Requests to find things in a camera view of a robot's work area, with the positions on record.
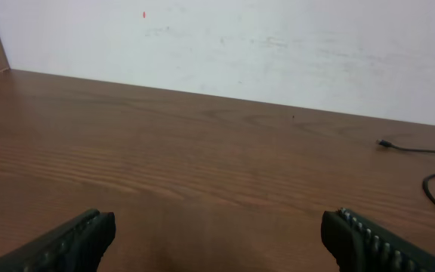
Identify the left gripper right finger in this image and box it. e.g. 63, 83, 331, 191
321, 208, 435, 272

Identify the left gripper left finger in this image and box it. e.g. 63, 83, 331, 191
0, 209, 116, 272

